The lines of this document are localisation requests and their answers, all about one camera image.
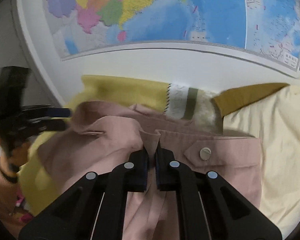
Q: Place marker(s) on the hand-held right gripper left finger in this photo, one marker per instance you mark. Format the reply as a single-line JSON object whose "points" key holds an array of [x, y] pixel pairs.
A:
{"points": [[141, 172]]}

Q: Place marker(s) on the beige patterned cloth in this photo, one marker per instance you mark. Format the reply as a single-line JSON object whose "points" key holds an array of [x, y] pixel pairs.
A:
{"points": [[180, 100]]}

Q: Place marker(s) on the grey-brown wooden door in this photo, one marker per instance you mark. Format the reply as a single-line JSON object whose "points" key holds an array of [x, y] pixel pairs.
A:
{"points": [[5, 42]]}

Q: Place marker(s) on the person's left hand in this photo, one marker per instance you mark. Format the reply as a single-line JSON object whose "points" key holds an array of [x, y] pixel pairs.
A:
{"points": [[15, 155]]}

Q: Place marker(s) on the cream garment with mustard lining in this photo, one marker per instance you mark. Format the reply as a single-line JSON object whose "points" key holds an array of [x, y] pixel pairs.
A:
{"points": [[277, 142]]}

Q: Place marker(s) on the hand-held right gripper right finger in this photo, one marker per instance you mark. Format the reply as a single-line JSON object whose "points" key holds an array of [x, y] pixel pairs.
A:
{"points": [[165, 177]]}

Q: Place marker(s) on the yellow blanket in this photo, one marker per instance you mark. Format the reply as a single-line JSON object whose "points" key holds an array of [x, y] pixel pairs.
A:
{"points": [[115, 90]]}

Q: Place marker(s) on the pink jacket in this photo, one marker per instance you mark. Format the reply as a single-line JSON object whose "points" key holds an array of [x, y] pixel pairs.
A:
{"points": [[215, 180]]}

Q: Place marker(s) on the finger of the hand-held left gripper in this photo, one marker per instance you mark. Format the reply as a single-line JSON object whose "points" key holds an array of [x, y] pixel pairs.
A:
{"points": [[55, 125], [60, 112]]}

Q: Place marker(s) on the colourful wall map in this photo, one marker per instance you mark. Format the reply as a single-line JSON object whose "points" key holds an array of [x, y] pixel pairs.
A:
{"points": [[190, 12]]}

